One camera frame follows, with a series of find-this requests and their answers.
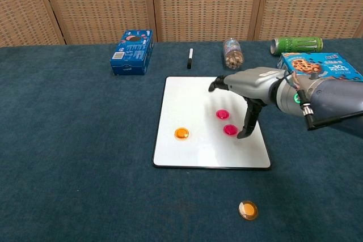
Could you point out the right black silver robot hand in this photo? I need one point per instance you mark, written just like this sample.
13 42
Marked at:
255 86

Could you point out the red round magnet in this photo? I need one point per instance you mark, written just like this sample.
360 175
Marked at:
230 129
222 114

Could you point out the yellow round magnet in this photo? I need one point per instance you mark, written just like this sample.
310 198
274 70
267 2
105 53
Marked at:
181 133
248 210

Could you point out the white magnetic board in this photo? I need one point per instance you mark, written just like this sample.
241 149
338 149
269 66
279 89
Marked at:
193 106

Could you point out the clear snack jar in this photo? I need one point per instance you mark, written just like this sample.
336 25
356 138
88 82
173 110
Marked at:
233 55

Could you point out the green drink can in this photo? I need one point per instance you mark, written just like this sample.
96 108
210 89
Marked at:
297 45

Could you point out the black white marker pen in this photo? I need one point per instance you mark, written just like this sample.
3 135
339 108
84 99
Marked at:
190 59

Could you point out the light blue cookie box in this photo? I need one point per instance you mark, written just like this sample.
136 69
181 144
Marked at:
326 65

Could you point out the woven bamboo folding screen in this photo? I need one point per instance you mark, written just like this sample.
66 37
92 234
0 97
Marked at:
198 4

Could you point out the dark blue Oreo box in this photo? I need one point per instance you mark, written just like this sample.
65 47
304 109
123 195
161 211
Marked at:
131 55

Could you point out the dark blue table cloth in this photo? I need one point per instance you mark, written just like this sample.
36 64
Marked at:
71 140

